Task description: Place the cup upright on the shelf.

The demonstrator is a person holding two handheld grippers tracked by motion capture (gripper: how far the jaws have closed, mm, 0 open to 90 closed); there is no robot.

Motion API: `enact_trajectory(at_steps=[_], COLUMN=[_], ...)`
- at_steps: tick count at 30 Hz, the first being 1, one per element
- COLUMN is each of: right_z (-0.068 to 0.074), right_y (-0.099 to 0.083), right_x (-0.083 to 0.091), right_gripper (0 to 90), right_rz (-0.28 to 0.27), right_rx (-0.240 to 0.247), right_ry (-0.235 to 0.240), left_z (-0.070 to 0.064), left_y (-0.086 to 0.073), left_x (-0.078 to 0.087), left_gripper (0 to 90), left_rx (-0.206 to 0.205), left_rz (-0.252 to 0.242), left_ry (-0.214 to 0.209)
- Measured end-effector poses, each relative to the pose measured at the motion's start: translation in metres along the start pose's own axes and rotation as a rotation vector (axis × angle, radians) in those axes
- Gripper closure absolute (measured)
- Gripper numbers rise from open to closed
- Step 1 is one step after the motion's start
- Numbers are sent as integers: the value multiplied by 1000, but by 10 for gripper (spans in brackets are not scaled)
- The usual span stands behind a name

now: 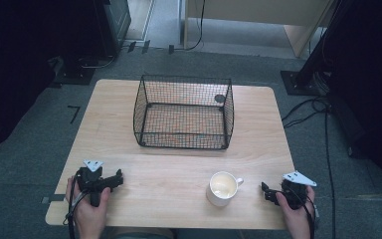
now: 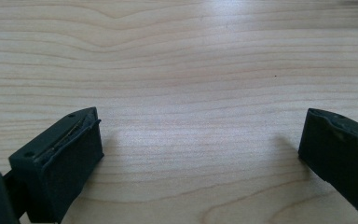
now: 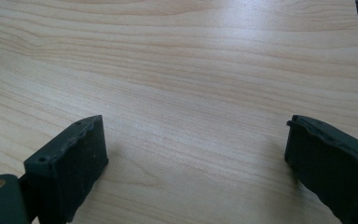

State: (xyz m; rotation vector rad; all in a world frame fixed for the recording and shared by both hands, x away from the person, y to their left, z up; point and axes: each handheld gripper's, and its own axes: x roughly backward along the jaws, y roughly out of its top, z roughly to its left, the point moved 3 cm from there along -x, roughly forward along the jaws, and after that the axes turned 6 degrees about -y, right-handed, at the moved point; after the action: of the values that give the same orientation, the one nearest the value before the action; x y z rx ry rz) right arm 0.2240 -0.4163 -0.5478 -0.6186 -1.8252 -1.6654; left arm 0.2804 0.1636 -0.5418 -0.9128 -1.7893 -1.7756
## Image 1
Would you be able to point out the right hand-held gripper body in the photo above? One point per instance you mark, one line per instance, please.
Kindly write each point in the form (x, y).
(296, 192)

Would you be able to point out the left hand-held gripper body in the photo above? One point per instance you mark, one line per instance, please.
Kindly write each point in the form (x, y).
(91, 181)

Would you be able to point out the person's right hand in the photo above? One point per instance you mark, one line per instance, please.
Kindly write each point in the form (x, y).
(295, 217)

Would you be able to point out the person's left hand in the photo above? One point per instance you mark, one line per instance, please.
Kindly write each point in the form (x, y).
(88, 215)

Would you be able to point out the white cup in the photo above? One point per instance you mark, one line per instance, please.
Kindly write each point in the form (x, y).
(223, 188)

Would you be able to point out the grey tape strip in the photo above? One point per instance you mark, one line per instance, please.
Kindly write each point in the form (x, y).
(51, 199)

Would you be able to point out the black cabinet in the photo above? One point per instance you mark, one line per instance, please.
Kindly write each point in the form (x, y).
(112, 23)

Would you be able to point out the light wooden desk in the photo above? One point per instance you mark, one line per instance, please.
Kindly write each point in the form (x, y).
(262, 13)

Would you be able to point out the black stand base plate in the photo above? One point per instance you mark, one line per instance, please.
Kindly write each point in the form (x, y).
(295, 83)

